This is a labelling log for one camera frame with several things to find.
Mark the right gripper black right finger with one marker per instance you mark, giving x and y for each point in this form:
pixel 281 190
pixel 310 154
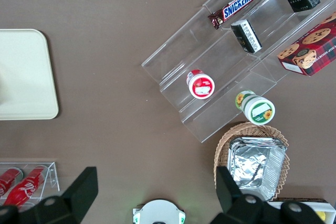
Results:
pixel 231 205

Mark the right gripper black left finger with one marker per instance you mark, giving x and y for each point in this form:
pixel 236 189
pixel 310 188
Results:
pixel 78 195

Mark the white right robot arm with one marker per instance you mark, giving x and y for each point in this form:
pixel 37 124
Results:
pixel 157 211

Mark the light tan wicker basket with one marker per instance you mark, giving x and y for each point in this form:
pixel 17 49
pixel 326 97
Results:
pixel 220 150

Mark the beige plastic tray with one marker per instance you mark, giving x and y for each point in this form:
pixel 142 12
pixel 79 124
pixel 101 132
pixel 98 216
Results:
pixel 26 77

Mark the clear acrylic bottle rack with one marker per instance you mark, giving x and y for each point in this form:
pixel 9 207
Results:
pixel 53 179

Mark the red cola bottle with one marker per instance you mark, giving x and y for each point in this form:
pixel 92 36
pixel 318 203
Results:
pixel 26 185
pixel 8 180

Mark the yellow snack packet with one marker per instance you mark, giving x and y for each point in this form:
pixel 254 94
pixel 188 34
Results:
pixel 321 215

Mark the green lid yogurt cup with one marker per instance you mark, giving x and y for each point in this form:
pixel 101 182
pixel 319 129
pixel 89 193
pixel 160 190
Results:
pixel 258 110

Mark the white plastic bin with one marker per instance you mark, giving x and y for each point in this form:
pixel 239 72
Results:
pixel 331 213

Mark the red lid yogurt cup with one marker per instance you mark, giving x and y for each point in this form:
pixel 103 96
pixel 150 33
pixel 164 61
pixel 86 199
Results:
pixel 201 87

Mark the clear acrylic stepped rack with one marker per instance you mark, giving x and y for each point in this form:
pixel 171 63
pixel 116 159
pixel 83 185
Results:
pixel 199 51

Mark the red tartan cookie box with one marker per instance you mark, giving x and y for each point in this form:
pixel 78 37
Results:
pixel 312 51

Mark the Snickers chocolate bar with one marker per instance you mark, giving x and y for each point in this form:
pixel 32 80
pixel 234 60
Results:
pixel 236 5

